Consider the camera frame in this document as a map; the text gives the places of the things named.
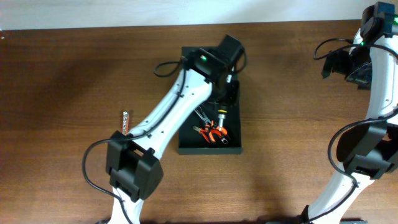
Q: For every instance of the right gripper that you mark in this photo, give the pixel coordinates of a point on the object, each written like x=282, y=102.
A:
x=362, y=81

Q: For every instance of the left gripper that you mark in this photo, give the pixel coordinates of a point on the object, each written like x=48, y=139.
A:
x=234, y=98

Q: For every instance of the yellow black screwdriver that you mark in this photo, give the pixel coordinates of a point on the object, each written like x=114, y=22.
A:
x=221, y=117

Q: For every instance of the orange needle-nose pliers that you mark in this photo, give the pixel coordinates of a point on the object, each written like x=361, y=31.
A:
x=210, y=124

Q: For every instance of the red diagonal cutting pliers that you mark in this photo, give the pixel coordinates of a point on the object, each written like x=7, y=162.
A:
x=207, y=134

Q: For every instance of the black box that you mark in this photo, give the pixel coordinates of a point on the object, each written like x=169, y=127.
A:
x=192, y=143

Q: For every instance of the orange bit holder strip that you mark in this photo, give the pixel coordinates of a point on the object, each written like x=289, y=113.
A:
x=125, y=122

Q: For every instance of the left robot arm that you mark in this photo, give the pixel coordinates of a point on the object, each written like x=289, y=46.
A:
x=133, y=159

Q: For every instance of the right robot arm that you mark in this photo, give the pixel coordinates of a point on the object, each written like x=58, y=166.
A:
x=363, y=151

